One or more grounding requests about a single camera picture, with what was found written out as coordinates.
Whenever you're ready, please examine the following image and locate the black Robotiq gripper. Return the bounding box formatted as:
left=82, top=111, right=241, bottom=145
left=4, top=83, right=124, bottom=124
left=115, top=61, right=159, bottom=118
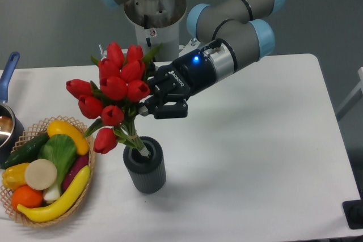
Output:
left=138, top=46, right=217, bottom=119

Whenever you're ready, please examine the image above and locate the red tulip bouquet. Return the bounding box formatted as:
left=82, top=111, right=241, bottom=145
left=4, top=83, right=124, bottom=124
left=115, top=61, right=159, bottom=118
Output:
left=66, top=42, right=161, bottom=158

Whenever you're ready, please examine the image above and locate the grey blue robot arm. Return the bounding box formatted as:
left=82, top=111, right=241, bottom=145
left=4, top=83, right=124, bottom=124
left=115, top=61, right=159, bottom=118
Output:
left=102, top=0, right=285, bottom=119

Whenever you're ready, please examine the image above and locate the dark grey ribbed vase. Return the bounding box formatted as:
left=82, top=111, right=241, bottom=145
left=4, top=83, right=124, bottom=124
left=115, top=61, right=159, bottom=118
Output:
left=123, top=136, right=166, bottom=194

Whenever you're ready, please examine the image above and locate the purple sweet potato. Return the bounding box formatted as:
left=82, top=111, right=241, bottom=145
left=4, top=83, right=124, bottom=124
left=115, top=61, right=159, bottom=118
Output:
left=62, top=155, right=89, bottom=192

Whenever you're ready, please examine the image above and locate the yellow squash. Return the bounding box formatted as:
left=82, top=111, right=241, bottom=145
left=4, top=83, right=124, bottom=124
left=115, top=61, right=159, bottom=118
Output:
left=47, top=120, right=90, bottom=155

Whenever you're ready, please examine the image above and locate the green bok choy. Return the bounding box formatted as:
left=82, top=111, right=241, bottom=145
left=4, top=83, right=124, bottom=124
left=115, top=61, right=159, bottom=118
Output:
left=37, top=134, right=77, bottom=203

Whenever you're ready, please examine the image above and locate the woven wicker basket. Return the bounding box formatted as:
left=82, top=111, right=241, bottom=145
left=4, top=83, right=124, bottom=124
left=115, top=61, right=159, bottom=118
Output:
left=1, top=116, right=96, bottom=228

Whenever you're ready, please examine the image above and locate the green cucumber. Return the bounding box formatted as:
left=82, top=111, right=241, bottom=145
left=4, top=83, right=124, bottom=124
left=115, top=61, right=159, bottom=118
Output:
left=1, top=133, right=49, bottom=169

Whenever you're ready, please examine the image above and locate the beige round slice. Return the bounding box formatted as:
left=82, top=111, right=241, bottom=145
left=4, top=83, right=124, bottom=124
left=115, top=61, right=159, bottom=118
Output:
left=24, top=159, right=57, bottom=190

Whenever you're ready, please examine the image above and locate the yellow banana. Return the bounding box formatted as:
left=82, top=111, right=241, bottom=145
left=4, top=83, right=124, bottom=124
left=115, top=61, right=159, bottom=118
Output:
left=17, top=165, right=91, bottom=223

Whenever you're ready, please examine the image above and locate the yellow bell pepper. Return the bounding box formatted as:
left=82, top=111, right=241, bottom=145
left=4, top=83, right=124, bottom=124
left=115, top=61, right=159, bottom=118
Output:
left=2, top=163, right=29, bottom=190

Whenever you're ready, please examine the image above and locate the orange fruit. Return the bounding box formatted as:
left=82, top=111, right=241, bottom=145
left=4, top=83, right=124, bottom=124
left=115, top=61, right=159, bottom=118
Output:
left=11, top=185, right=43, bottom=210

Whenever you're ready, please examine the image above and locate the black device at edge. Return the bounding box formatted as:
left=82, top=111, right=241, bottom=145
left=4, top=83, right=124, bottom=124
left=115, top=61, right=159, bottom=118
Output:
left=342, top=199, right=362, bottom=230

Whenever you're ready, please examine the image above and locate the white metal frame bracket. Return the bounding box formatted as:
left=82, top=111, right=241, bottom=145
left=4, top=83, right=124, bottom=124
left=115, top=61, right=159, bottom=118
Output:
left=99, top=38, right=201, bottom=62

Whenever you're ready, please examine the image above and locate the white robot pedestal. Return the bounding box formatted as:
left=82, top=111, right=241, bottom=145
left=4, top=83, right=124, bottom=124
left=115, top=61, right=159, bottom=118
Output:
left=124, top=0, right=187, bottom=62

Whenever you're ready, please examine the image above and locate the blue handled saucepan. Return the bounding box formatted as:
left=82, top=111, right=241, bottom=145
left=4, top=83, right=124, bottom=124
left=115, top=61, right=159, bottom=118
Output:
left=1, top=52, right=24, bottom=163

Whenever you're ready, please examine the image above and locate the white frame right edge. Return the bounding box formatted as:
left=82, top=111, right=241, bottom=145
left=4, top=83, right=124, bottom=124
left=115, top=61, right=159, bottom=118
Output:
left=336, top=67, right=362, bottom=122

